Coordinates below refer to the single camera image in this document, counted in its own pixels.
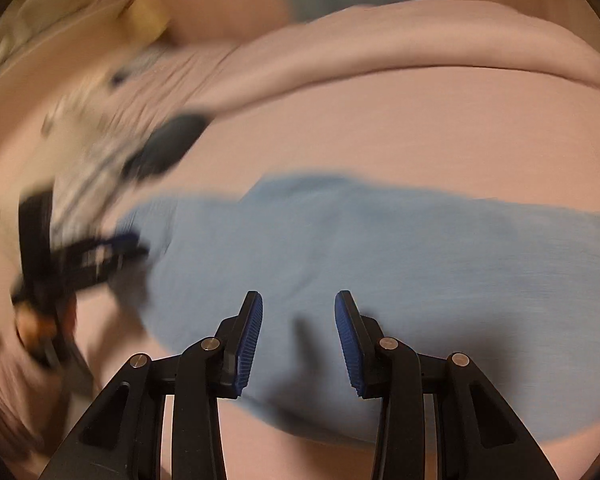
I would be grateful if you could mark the light blue denim pants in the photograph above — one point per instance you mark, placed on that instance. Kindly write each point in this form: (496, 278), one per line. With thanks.
(380, 285)

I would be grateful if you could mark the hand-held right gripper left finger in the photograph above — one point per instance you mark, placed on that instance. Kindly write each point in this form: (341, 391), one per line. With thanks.
(250, 345)

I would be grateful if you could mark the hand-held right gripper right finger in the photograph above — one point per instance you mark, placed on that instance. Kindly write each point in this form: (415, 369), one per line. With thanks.
(347, 345)

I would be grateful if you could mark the person's left hand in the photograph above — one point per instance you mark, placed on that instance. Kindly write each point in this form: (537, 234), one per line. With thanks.
(32, 327)

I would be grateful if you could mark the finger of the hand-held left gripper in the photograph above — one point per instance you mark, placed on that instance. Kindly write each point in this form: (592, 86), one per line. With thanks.
(105, 260)

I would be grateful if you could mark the pink blanket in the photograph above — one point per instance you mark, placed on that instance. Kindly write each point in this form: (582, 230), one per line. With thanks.
(405, 45)

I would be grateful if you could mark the pale cloth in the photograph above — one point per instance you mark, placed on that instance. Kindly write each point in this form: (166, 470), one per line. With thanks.
(55, 5)

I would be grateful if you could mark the yellowish object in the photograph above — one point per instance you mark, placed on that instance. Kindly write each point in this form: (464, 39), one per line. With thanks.
(147, 12)

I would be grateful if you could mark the pink bed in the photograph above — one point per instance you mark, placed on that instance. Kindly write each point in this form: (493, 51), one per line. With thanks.
(380, 135)

